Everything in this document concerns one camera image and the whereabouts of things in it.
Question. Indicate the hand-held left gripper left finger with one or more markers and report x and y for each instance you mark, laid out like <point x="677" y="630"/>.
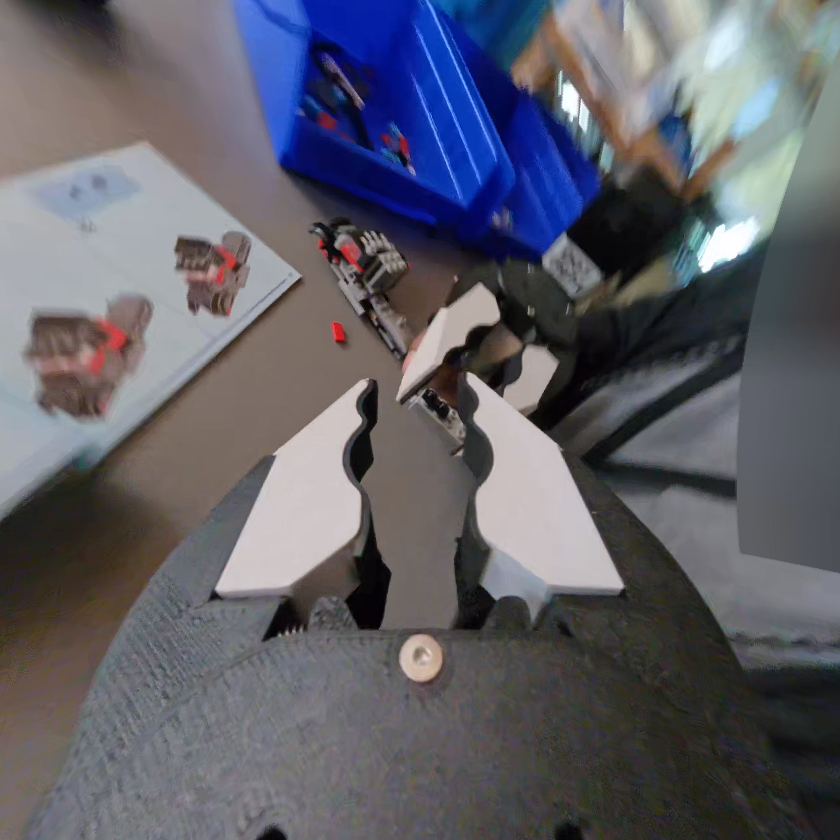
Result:
<point x="302" y="512"/>

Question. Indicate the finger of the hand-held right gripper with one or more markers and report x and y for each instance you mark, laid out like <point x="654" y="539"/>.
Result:
<point x="535" y="380"/>
<point x="446" y="341"/>

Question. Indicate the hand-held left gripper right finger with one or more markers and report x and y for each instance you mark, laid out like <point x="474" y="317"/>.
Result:
<point x="538" y="512"/>

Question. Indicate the light grey brick plate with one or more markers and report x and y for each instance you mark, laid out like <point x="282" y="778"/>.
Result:
<point x="438" y="420"/>

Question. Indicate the toy brick truck model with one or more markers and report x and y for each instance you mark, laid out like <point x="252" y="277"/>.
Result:
<point x="367" y="275"/>

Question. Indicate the grey-brown desk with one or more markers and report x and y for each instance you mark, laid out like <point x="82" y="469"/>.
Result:
<point x="164" y="492"/>

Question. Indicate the person's right hand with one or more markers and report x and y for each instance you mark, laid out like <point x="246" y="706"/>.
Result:
<point x="412" y="354"/>

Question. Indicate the small red brick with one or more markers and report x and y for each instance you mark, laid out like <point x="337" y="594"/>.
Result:
<point x="338" y="332"/>

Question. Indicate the blue plastic bin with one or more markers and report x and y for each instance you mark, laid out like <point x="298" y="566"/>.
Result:
<point x="426" y="118"/>

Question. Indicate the pile of loose bricks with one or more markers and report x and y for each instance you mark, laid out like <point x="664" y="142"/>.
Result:
<point x="354" y="111"/>

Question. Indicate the brick instruction booklet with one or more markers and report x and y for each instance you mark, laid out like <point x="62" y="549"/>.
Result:
<point x="98" y="295"/>

